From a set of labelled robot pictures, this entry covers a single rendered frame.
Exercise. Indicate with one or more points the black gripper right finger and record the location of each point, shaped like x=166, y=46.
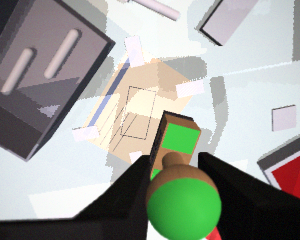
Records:
x=250, y=208

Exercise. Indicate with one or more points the wooden stamp with green ball handle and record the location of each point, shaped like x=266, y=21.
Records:
x=182, y=202

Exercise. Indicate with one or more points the brown rubber stamp with red knob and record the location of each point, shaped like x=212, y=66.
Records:
x=214, y=235

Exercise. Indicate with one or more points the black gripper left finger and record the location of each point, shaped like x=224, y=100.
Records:
x=119, y=213

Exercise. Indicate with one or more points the beige paper card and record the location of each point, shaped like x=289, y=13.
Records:
x=125, y=119

